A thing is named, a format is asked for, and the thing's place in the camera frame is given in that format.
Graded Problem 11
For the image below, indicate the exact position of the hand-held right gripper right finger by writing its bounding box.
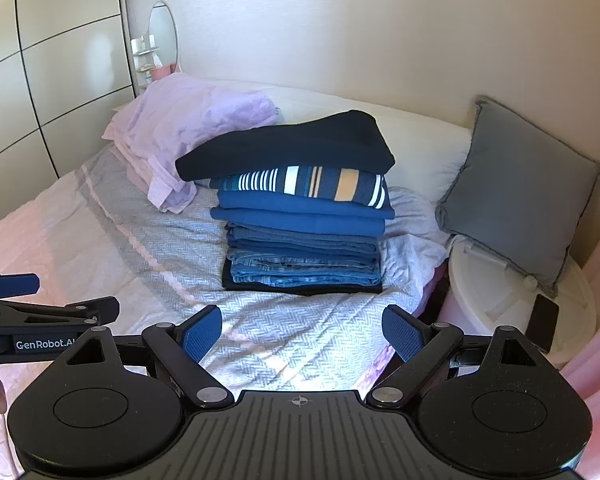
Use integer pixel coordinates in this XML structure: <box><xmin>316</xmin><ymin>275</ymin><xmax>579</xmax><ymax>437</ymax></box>
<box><xmin>371</xmin><ymin>304</ymin><xmax>552</xmax><ymax>409</ymax></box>

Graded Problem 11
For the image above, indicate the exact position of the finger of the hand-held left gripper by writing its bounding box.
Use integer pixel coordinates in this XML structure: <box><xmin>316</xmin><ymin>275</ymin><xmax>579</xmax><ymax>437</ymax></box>
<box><xmin>0</xmin><ymin>273</ymin><xmax>41</xmax><ymax>302</ymax></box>
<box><xmin>0</xmin><ymin>296</ymin><xmax>121</xmax><ymax>332</ymax></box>

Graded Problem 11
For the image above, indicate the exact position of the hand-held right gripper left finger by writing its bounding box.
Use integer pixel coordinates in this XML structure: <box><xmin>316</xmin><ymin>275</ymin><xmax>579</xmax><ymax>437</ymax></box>
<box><xmin>55</xmin><ymin>305</ymin><xmax>234</xmax><ymax>407</ymax></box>

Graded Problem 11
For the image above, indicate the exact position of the black zip-neck sweater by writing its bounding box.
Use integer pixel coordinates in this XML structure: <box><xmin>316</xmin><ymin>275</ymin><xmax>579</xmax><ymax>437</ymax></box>
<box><xmin>175</xmin><ymin>109</ymin><xmax>397</xmax><ymax>183</ymax></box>

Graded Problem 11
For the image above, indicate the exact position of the stack of folded clothes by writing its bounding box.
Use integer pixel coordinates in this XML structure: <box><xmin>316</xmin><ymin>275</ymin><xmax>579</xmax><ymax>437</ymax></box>
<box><xmin>210</xmin><ymin>165</ymin><xmax>396</xmax><ymax>297</ymax></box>

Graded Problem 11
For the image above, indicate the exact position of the pink grey herringbone bedspread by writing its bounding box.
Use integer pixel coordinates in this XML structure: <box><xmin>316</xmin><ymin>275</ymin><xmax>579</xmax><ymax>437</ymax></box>
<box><xmin>0</xmin><ymin>145</ymin><xmax>451</xmax><ymax>480</ymax></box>

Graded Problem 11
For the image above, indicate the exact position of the white round side table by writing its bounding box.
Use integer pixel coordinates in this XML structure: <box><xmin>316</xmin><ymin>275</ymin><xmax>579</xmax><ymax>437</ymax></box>
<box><xmin>446</xmin><ymin>234</ymin><xmax>599</xmax><ymax>368</ymax></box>

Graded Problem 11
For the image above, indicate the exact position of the black phone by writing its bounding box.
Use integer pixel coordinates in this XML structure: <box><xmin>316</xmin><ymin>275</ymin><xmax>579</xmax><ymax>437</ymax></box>
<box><xmin>525</xmin><ymin>293</ymin><xmax>561</xmax><ymax>355</ymax></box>

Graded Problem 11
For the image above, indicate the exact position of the grey cushion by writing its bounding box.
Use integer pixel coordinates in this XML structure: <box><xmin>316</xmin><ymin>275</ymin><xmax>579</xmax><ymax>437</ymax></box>
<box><xmin>434</xmin><ymin>95</ymin><xmax>600</xmax><ymax>297</ymax></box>

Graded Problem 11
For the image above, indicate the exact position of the white pillow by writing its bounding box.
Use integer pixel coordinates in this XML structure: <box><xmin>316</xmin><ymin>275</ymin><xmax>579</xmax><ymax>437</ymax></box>
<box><xmin>260</xmin><ymin>84</ymin><xmax>474</xmax><ymax>197</ymax></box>

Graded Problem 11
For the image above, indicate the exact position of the white wardrobe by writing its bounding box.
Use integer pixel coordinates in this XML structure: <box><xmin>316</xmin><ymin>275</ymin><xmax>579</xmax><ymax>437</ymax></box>
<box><xmin>0</xmin><ymin>0</ymin><xmax>137</xmax><ymax>233</ymax></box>

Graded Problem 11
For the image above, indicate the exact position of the oval wall mirror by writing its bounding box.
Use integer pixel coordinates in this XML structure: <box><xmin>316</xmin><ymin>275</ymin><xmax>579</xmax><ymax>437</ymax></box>
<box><xmin>147</xmin><ymin>1</ymin><xmax>180</xmax><ymax>74</ymax></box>

